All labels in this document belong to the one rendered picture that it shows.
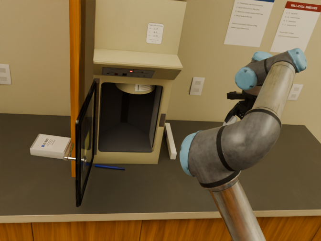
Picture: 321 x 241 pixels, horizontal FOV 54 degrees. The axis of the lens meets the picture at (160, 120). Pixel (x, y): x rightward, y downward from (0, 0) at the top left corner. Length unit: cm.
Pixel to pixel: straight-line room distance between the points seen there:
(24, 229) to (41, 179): 21
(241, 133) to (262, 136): 5
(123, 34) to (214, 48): 70
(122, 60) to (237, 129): 55
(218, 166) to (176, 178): 74
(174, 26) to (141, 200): 72
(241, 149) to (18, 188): 99
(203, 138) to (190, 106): 113
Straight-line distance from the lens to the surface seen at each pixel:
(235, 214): 89
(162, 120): 141
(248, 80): 109
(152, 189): 145
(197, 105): 193
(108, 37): 122
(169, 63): 118
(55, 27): 169
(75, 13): 111
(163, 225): 148
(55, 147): 158
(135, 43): 124
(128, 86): 134
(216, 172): 81
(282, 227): 173
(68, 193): 141
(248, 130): 76
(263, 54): 121
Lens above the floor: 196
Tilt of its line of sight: 33 degrees down
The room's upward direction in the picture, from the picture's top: 10 degrees clockwise
